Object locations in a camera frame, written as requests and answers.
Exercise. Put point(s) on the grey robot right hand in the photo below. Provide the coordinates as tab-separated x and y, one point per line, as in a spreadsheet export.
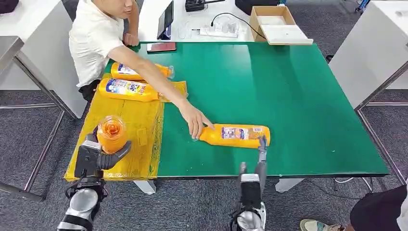
263	165

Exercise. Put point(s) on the person's left hand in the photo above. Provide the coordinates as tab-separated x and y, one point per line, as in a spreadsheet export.
131	39

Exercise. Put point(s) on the person's right hand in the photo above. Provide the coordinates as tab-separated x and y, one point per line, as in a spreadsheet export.
194	119

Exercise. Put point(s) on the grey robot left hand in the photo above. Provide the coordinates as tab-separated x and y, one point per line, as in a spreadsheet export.
110	161

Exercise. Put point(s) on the orange drink bottle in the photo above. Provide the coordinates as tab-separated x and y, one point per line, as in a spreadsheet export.
111	134
127	90
232	137
124	70

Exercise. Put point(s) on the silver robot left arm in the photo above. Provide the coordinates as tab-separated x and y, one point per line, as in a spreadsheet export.
81	204

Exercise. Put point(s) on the dark smartphone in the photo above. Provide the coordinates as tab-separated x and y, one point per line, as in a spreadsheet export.
161	47

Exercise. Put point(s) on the white table foot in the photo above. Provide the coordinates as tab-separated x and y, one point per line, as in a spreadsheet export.
288	184
145	187

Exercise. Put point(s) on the yellow sheet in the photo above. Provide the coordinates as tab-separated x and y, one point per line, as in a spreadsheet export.
134	140

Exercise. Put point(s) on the seated person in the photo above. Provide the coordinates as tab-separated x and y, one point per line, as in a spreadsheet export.
92	41

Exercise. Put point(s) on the black tablet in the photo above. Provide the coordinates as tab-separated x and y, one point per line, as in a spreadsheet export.
165	20

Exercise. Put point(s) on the black device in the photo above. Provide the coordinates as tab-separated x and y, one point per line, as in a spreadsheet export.
194	5

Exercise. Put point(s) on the green table mat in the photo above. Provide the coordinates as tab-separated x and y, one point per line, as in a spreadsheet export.
302	105

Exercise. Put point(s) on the pale shoe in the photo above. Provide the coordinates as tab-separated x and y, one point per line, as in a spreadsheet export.
318	225

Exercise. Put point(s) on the white power strip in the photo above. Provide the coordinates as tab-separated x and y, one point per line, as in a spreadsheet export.
216	31

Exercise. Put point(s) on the white desk with metal legs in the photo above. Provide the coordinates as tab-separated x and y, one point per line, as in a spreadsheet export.
38	47

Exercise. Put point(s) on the open cardboard box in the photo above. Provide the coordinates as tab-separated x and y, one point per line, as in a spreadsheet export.
255	22

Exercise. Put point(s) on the white board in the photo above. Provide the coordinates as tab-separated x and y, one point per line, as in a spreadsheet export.
283	33

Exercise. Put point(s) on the standing person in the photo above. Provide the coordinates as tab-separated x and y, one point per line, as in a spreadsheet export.
379	210

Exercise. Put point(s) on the black bag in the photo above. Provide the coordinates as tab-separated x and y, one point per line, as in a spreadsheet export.
251	5

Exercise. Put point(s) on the dark round object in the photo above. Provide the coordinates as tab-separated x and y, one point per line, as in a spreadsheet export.
8	5

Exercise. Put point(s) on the blue object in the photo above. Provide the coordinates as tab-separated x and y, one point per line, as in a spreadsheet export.
361	4

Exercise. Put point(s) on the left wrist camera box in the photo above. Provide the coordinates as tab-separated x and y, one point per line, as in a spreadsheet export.
87	159

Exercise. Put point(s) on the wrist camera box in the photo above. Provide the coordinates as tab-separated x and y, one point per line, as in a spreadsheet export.
87	159
250	191

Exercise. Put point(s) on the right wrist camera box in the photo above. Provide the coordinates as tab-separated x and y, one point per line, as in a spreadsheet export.
250	191

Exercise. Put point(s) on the white table with metal frame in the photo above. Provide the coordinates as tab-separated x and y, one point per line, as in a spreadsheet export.
366	54

